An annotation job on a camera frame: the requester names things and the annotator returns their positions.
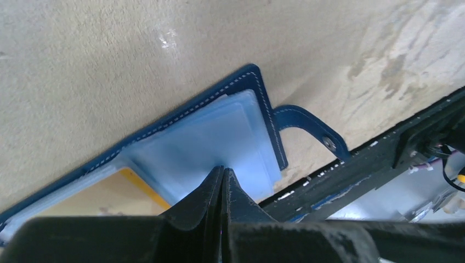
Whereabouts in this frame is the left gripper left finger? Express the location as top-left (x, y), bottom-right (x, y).
top-left (160, 166), bottom-right (224, 262)

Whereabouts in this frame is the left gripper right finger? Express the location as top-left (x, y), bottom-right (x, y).
top-left (222, 168), bottom-right (275, 262)

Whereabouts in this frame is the blue card holder wallet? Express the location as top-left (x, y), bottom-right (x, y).
top-left (1, 64), bottom-right (351, 247)

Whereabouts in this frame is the yellow gold card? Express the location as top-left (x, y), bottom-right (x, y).
top-left (37, 167), bottom-right (171, 216)

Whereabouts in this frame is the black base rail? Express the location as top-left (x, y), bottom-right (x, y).
top-left (260, 88), bottom-right (464, 221)

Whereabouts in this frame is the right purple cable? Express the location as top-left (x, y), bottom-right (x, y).
top-left (409, 147), bottom-right (465, 175)

